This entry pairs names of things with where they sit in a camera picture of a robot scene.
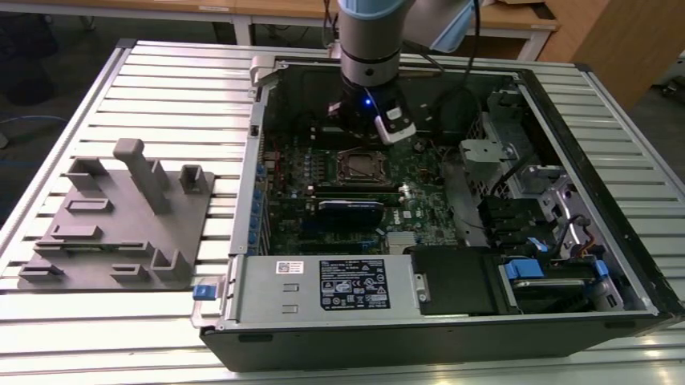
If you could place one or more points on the silver square CPU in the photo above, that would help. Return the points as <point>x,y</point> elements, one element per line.
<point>362,166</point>

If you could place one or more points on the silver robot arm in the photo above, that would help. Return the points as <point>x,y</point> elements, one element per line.
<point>368,36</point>

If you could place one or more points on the CPU socket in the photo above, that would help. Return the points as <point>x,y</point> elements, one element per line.
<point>368,181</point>

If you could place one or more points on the grey case hinge block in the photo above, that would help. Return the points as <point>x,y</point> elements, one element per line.
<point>261,70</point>

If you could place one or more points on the RAM stick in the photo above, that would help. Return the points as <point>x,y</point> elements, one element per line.
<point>358,188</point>

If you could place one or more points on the green motherboard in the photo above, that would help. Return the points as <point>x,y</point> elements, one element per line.
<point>422,192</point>

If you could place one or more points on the metal drive cage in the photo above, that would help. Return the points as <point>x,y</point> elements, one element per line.
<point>483,154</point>

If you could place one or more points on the black graphics card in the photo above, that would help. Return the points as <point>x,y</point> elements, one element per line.
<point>347,216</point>

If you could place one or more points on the silver chipset heatsink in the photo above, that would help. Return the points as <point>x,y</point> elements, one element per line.
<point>400,242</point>

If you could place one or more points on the wooden cabinet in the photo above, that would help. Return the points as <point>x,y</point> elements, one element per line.
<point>615,40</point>

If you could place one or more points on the silver power supply unit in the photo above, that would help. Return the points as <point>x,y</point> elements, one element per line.
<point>267,293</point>

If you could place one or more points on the hard disk in blue carrier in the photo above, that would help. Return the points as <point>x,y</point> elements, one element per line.
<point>520,268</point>

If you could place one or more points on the grey parts rack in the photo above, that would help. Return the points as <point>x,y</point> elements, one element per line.
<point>133,224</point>

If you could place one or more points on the blue case latch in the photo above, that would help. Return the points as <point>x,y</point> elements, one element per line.
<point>201,293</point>

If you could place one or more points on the black open PC case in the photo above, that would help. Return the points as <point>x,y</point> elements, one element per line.
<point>374,345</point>

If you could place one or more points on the blue plastic tab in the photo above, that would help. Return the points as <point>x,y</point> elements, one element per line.
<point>599,268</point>

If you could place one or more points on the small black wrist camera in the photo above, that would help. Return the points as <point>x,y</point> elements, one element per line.
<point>333,109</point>

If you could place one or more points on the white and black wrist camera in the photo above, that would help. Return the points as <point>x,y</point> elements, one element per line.
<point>392,134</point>

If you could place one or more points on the wooden desk white frame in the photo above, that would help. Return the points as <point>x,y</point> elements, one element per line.
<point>524,22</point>
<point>160,3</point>

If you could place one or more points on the black plastic bracket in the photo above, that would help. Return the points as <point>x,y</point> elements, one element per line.
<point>507,218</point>

